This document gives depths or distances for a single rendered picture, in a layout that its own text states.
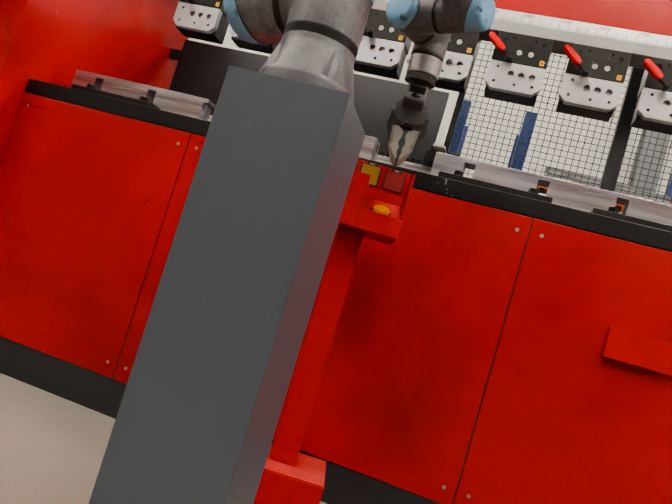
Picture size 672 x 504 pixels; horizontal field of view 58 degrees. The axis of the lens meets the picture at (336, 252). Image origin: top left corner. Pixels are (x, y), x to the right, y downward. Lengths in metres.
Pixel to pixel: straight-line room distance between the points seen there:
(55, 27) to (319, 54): 1.46
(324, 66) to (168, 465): 0.58
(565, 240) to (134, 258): 1.16
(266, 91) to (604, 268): 0.99
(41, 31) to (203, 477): 1.66
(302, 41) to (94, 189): 1.15
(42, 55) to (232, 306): 1.54
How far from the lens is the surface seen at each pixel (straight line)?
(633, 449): 1.60
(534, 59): 1.82
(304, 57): 0.90
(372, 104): 2.39
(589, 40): 1.86
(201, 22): 2.08
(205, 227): 0.85
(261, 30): 1.05
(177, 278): 0.86
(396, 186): 1.49
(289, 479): 1.35
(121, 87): 2.15
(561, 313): 1.56
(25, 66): 2.18
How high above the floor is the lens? 0.52
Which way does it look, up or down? 4 degrees up
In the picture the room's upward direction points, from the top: 17 degrees clockwise
